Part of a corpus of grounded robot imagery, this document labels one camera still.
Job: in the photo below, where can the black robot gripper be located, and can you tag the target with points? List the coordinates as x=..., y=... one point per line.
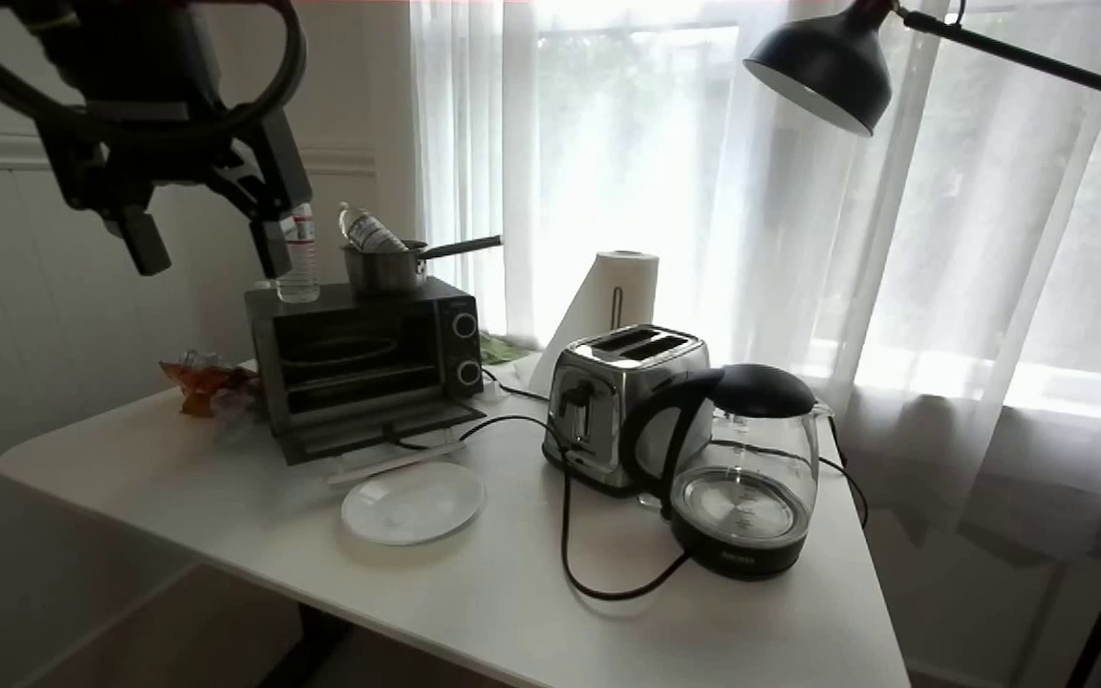
x=152, y=99

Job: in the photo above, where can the clear water bottle on oven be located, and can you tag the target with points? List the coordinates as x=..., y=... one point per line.
x=299, y=235

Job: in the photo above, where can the small metal saucepan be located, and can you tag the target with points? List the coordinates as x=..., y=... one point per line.
x=402, y=268

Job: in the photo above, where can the black toaster oven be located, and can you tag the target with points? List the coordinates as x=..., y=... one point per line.
x=364, y=370

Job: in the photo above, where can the green item behind oven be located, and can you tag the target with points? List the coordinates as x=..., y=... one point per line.
x=504, y=348

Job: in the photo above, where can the white round plate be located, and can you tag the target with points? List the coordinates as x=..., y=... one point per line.
x=413, y=505

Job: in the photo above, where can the white paper towel roll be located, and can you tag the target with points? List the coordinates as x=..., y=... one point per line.
x=617, y=292

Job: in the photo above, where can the silver two-slot toaster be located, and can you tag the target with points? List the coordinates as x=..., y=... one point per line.
x=594, y=387

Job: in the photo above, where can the black desk lamp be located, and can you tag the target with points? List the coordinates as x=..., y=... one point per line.
x=834, y=72

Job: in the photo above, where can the white sheer curtain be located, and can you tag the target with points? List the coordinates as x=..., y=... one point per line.
x=938, y=281

